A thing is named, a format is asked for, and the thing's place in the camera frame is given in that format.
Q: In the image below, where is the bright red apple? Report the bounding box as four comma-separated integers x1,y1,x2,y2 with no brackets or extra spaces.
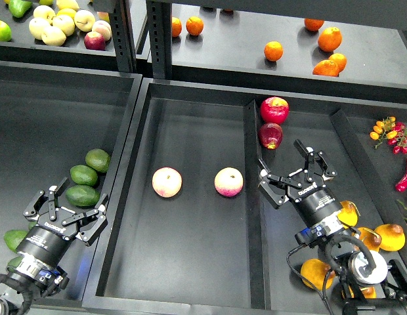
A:
260,96,289,125

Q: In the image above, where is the black left tray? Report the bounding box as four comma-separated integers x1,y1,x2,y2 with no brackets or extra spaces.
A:
0,62,143,308

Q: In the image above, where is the red chili pepper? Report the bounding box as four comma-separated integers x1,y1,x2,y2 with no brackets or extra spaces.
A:
395,158,407,192

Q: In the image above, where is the orange on shelf middle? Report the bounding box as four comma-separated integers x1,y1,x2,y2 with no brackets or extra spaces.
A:
264,41,284,62

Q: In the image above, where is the black shelf post left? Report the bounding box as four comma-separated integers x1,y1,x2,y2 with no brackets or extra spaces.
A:
110,1,137,73

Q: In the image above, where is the yellow pear with brown end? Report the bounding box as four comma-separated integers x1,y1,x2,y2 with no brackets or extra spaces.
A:
300,259,330,290

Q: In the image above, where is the large orange on shelf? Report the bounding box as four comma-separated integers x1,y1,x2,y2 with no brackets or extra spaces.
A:
318,27,343,53

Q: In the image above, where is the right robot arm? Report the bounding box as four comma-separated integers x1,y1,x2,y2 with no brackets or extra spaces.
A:
257,140,407,314

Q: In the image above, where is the black shelf post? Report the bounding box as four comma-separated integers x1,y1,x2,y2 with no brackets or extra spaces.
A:
110,1,137,73
146,1,173,79

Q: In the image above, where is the pale yellow pear left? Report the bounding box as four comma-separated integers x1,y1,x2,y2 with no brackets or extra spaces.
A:
29,17,50,40

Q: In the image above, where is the green apple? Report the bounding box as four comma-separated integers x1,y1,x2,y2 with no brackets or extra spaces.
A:
0,20,12,42

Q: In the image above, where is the red apple on shelf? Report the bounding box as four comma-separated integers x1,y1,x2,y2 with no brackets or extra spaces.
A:
84,31,106,51

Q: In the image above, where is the pale yellow pear back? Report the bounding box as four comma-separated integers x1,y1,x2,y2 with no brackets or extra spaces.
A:
33,5,56,24

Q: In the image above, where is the black centre tray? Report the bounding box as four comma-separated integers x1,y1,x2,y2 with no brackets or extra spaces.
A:
83,79,407,314

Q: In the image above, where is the small orange right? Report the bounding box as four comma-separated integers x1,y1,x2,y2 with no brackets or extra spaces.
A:
328,52,347,72

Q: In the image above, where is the orange on shelf left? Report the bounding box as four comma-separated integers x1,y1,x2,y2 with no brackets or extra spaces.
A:
171,16,182,37

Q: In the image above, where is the orange front right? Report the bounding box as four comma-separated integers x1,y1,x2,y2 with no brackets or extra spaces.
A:
312,59,339,77

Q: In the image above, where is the pale yellow pear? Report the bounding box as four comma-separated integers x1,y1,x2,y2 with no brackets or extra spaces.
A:
41,26,66,47
52,14,75,37
29,17,50,40
74,10,96,32
33,5,56,24

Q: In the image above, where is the black shelf post right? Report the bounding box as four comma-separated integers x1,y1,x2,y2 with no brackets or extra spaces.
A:
146,1,173,79

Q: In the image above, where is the yellow pear upper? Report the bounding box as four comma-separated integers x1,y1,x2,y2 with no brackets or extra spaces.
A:
337,200,359,228

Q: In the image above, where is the black tray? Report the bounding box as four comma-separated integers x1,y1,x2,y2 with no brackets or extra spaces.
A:
83,79,407,314
0,62,143,308

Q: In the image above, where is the pink apple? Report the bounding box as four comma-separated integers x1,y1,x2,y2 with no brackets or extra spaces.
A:
214,167,244,197
152,167,182,198

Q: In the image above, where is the pink apple right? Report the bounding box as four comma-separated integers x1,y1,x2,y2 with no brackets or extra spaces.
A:
214,167,244,197

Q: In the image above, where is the pink peach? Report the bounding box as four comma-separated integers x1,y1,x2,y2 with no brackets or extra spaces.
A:
92,20,112,41

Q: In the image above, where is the green avocado middle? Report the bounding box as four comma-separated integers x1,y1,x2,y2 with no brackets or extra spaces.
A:
70,165,98,186

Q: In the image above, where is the light green avocado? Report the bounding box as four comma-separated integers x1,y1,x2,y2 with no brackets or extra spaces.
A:
3,230,28,253

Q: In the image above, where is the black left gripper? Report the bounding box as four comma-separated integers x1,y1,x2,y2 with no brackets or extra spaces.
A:
16,177,108,268

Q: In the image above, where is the dark green avocado corner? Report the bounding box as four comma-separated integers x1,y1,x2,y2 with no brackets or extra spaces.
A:
6,256,22,272

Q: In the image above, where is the dark red apple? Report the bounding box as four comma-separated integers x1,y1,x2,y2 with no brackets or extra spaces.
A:
258,123,283,150

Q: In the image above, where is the orange at shelf top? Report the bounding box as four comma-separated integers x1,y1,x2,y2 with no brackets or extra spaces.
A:
304,18,324,32

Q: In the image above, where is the yellow pear centre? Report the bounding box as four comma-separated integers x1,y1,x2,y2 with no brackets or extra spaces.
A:
358,227,382,252

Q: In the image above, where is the green avocado lower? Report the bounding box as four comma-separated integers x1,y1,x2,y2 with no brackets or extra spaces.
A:
66,184,100,207

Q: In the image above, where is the pale yellow pear right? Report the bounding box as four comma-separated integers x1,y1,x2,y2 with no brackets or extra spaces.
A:
74,10,96,32

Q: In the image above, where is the cherry tomato bunch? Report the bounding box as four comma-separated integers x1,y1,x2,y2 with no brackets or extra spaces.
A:
369,116,407,154

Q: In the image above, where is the pink apple left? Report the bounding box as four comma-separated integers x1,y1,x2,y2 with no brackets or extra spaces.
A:
152,167,182,198

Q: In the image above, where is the pale yellow pear middle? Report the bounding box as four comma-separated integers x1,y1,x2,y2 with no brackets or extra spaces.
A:
52,14,75,37

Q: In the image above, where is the green avocado top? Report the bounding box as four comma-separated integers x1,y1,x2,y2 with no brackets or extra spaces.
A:
85,148,111,173

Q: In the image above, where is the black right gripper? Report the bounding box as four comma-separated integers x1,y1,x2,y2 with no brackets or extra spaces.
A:
258,139,341,226

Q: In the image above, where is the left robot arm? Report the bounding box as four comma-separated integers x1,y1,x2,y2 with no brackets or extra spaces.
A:
0,178,108,314

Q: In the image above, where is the pale yellow pear front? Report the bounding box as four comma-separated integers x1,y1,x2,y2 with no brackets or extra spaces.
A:
41,26,66,47

